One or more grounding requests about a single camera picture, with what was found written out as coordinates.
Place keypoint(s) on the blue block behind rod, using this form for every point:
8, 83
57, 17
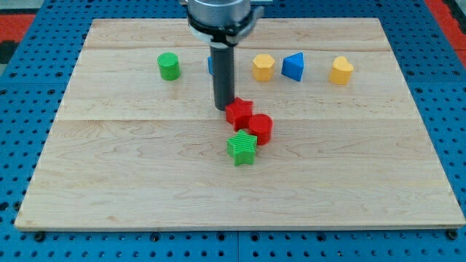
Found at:
210, 69

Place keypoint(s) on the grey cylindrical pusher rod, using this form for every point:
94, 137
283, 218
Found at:
222, 63

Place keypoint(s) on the green cylinder block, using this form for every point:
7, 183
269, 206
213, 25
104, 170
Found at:
168, 64

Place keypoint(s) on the yellow heart block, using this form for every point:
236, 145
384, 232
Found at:
341, 71

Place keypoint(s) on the red cylinder block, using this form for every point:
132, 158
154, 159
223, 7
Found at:
261, 126

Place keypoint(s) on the red star block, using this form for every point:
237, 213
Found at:
238, 113

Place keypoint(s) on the yellow hexagon block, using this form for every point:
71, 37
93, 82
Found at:
263, 67

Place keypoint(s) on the light wooden board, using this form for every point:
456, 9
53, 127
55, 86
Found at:
129, 151

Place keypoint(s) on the green star block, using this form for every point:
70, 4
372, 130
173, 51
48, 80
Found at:
242, 148

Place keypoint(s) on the blue triangle block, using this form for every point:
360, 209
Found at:
293, 66

